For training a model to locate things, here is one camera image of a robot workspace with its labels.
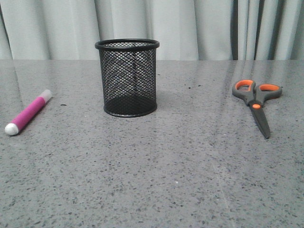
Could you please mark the grey orange scissors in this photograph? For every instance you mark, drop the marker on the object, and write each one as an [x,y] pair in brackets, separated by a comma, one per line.
[254,96]

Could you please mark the pink marker pen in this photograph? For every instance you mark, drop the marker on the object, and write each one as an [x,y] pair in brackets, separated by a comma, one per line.
[26,115]

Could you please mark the black mesh pen cup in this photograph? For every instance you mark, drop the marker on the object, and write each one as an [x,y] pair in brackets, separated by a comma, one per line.
[128,73]

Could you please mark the pale grey curtain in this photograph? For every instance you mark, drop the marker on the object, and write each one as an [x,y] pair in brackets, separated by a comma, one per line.
[186,29]

